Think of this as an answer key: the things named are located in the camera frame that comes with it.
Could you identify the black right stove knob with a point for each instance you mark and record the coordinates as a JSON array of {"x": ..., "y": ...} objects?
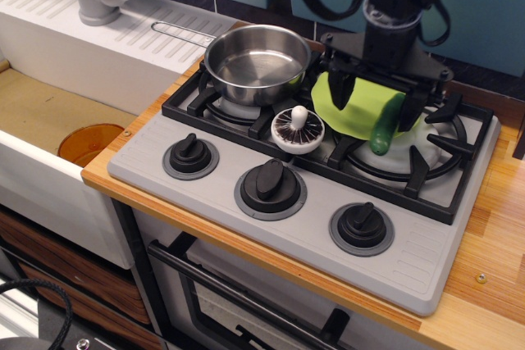
[{"x": 362, "y": 229}]

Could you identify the black stove knob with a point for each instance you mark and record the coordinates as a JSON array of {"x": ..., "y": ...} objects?
[
  {"x": 270, "y": 192},
  {"x": 362, "y": 229},
  {"x": 190, "y": 158}
]

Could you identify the wooden drawer fronts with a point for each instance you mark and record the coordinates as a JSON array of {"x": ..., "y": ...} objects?
[{"x": 103, "y": 296}]

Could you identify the oven door with black handle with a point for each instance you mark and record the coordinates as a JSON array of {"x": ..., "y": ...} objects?
[{"x": 226, "y": 302}]

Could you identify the black middle stove knob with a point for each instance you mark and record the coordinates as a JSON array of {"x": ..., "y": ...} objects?
[{"x": 270, "y": 192}]

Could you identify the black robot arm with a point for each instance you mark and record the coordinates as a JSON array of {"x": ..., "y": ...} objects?
[{"x": 390, "y": 53}]

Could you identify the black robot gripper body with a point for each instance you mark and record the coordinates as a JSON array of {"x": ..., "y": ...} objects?
[{"x": 388, "y": 50}]

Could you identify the stainless steel pot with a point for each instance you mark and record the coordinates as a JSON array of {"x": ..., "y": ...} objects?
[{"x": 252, "y": 65}]

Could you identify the white toy mushroom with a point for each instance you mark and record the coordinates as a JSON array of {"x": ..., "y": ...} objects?
[{"x": 297, "y": 130}]

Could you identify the lime green plastic plate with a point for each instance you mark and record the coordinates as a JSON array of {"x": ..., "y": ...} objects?
[{"x": 360, "y": 113}]

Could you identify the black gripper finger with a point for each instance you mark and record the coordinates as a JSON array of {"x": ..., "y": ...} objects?
[
  {"x": 414, "y": 103},
  {"x": 341, "y": 85}
]

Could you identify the black left burner grate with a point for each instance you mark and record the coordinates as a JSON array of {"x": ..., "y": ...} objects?
[{"x": 198, "y": 104}]

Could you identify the black left stove knob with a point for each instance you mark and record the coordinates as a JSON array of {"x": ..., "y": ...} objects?
[{"x": 190, "y": 158}]

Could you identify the green toy pickle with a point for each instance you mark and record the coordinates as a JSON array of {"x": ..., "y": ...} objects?
[{"x": 386, "y": 125}]

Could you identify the white toy sink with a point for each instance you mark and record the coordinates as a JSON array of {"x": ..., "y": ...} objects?
[{"x": 59, "y": 75}]

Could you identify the black burner grate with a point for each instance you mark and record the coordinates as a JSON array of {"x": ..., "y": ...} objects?
[
  {"x": 429, "y": 170},
  {"x": 198, "y": 104}
]

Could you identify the grey toy stove top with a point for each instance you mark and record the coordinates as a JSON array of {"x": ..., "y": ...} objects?
[{"x": 338, "y": 190}]

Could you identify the black right burner grate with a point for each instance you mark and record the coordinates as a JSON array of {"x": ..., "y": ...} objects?
[{"x": 429, "y": 170}]

